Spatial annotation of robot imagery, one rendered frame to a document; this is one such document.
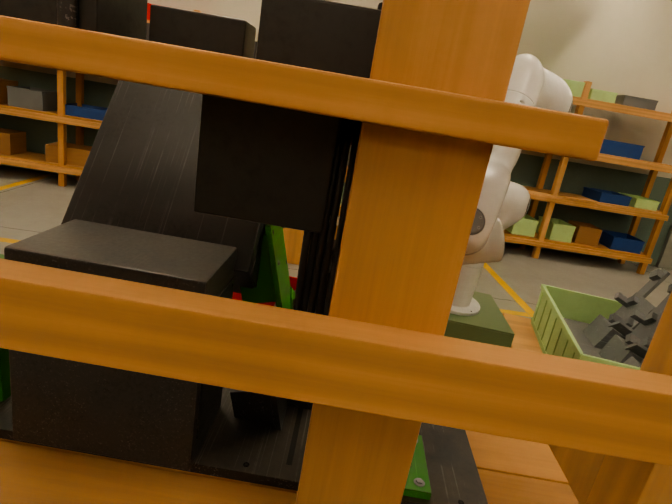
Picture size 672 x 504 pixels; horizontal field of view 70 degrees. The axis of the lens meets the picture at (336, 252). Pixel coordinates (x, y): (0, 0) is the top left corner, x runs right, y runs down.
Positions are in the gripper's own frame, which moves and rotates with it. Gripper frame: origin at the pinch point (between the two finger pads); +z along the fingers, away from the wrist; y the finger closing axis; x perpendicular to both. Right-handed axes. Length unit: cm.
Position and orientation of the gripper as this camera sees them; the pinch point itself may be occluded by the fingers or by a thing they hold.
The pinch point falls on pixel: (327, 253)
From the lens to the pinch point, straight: 89.4
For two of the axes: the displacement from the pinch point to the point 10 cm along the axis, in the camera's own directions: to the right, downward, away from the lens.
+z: -9.9, 0.9, 0.8
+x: 0.4, 8.7, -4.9
